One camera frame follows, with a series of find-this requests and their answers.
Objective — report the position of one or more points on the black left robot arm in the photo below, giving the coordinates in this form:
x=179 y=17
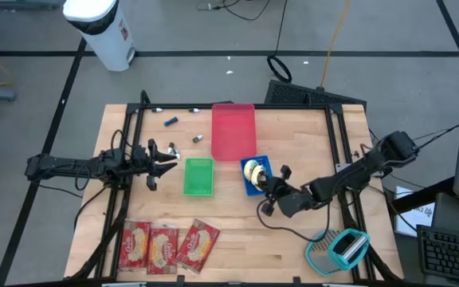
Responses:
x=62 y=165

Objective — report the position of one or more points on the black perforated panel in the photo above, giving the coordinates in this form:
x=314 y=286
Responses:
x=293 y=93

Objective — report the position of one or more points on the red plastic tray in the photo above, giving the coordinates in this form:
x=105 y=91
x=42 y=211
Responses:
x=233 y=133

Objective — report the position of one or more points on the white trash can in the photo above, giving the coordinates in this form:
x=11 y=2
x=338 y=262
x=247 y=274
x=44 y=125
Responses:
x=106 y=40

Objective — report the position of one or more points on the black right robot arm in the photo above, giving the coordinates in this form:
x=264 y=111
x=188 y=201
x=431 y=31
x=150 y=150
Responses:
x=357 y=175

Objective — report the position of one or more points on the blue plastic basket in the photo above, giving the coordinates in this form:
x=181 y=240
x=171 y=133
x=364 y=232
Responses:
x=263 y=161

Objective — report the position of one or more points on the red popcorn packet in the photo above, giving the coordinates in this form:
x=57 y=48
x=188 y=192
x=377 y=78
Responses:
x=197 y=245
x=134 y=245
x=162 y=249

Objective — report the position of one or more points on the white paper sheet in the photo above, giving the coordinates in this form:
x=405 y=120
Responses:
x=413 y=217

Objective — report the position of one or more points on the green plastic basket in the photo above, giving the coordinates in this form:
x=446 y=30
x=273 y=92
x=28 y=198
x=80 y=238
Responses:
x=198 y=177

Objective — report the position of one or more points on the black aluminium table frame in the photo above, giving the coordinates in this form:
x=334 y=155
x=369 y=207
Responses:
x=293 y=107

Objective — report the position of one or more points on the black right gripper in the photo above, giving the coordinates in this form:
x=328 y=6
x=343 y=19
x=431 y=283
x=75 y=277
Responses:
x=289 y=199

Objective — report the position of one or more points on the teal box grater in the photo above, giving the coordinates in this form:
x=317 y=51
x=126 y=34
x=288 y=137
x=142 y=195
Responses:
x=333 y=255

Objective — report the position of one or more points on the black computer keyboard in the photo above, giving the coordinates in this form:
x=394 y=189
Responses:
x=452 y=255

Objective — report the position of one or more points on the small silver-blue object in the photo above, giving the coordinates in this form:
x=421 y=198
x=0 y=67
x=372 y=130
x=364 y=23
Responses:
x=197 y=138

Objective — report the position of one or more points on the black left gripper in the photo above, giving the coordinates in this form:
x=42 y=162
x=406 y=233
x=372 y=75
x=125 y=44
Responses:
x=151 y=163

